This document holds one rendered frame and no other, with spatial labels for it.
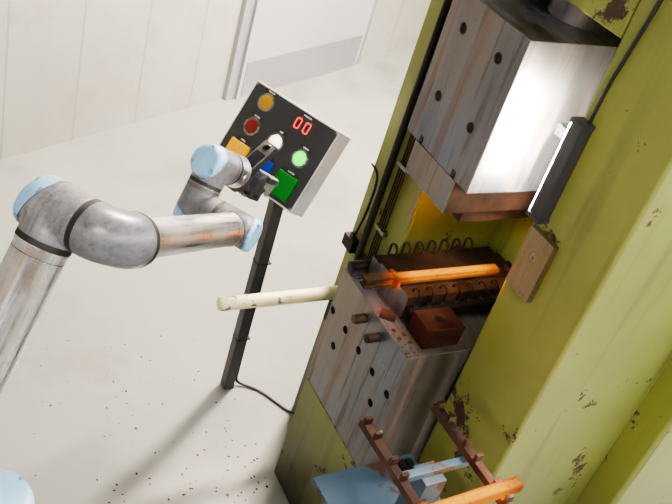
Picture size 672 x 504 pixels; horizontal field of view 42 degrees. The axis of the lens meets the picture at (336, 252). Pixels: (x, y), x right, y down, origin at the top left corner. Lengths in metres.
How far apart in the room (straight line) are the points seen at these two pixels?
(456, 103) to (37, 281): 1.05
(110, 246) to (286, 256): 2.39
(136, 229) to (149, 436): 1.50
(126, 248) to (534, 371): 1.04
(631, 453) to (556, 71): 1.14
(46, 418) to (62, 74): 1.81
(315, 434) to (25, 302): 1.26
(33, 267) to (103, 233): 0.16
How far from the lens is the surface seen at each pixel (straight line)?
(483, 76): 2.07
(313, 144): 2.59
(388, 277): 2.35
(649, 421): 2.58
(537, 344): 2.18
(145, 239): 1.74
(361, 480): 2.28
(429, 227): 2.61
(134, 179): 4.34
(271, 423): 3.26
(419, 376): 2.36
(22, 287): 1.79
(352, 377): 2.53
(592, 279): 2.03
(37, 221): 1.76
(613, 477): 2.71
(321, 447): 2.76
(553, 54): 2.03
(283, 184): 2.59
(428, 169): 2.24
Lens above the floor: 2.35
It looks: 34 degrees down
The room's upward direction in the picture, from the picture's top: 18 degrees clockwise
